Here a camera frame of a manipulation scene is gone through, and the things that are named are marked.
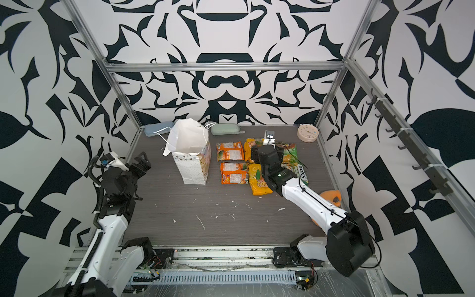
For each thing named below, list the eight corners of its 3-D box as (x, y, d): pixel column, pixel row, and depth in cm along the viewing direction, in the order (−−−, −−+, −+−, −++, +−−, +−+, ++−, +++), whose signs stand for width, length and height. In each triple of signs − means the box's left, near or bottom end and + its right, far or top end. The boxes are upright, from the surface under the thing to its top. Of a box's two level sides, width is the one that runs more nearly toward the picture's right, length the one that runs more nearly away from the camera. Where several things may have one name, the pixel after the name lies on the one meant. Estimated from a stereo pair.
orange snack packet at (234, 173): (219, 184, 96) (219, 182, 94) (220, 164, 103) (220, 162, 102) (248, 184, 96) (248, 182, 94) (248, 164, 103) (248, 162, 102)
